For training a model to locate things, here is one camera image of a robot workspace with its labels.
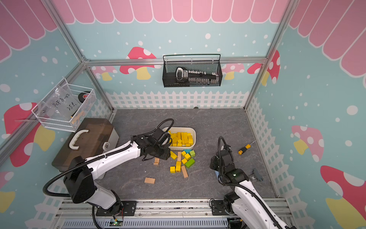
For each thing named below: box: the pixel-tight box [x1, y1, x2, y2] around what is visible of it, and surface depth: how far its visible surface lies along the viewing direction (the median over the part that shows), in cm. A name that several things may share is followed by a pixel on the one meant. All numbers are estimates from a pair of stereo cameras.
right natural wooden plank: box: [181, 165, 189, 178], surface depth 88 cm
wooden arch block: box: [153, 156, 160, 166], surface depth 91 cm
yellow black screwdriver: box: [237, 139, 257, 156], surface depth 97 cm
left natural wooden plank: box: [177, 151, 182, 162], surface depth 94 cm
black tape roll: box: [78, 90, 91, 104], surface depth 82 cm
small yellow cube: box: [187, 135, 194, 146], surface depth 99 cm
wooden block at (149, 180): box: [143, 176, 156, 184], surface depth 85 cm
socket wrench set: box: [175, 67, 220, 85], surface depth 91 cm
